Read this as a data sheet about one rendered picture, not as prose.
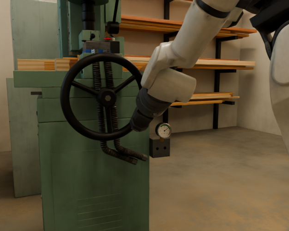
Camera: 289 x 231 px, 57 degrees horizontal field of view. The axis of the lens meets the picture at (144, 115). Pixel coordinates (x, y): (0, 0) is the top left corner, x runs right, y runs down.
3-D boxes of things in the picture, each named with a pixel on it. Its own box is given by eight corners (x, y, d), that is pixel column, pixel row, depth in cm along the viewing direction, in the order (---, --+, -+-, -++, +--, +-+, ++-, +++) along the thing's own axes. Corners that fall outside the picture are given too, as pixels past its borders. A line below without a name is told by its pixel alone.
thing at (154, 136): (152, 158, 112) (152, 140, 110) (142, 151, 123) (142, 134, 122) (171, 156, 114) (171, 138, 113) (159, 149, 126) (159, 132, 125)
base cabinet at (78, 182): (46, 297, 107) (36, 123, 97) (46, 223, 161) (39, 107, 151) (150, 270, 122) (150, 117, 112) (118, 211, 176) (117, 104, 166)
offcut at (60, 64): (56, 70, 98) (56, 58, 98) (54, 70, 102) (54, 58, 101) (69, 70, 100) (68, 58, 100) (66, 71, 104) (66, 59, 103)
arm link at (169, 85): (174, 118, 70) (193, 100, 60) (136, 105, 68) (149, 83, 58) (181, 84, 75) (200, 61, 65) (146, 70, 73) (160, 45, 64)
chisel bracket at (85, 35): (82, 51, 111) (82, 29, 110) (79, 53, 124) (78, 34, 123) (100, 51, 113) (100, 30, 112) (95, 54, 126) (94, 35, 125)
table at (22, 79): (9, 88, 85) (8, 69, 84) (19, 85, 113) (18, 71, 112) (180, 86, 105) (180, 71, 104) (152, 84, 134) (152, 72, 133)
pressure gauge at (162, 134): (157, 143, 108) (157, 123, 107) (153, 141, 112) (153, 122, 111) (171, 142, 110) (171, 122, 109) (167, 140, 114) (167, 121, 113)
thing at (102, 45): (85, 52, 92) (85, 36, 91) (81, 55, 102) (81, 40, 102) (122, 53, 97) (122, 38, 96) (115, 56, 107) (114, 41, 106)
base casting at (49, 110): (36, 123, 98) (35, 98, 96) (40, 107, 151) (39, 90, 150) (150, 117, 113) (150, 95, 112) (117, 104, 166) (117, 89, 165)
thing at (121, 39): (107, 60, 135) (106, 35, 133) (104, 61, 141) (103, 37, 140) (125, 60, 138) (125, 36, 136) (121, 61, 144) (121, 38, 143)
